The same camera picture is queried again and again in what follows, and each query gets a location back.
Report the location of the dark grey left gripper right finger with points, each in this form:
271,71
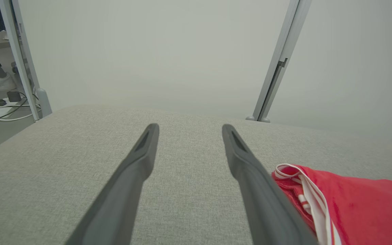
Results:
267,214

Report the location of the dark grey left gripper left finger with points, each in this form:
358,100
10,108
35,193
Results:
121,204

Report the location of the red basketball jersey with lettering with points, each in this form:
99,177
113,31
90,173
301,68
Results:
362,211

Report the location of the white power strip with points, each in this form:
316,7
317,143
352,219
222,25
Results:
0,112

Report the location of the black power adapter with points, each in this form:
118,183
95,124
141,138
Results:
14,96

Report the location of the aluminium partition post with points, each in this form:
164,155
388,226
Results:
286,41
19,58

